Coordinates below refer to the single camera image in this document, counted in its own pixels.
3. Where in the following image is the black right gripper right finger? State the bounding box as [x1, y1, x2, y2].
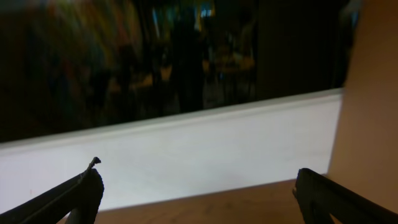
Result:
[293, 168, 397, 224]

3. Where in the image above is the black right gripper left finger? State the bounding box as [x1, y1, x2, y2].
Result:
[1, 157, 104, 224]

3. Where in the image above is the brown cardboard panel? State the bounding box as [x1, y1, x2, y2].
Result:
[327, 0, 397, 212]

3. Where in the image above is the dark glass window pane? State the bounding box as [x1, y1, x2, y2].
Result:
[1, 0, 362, 143]

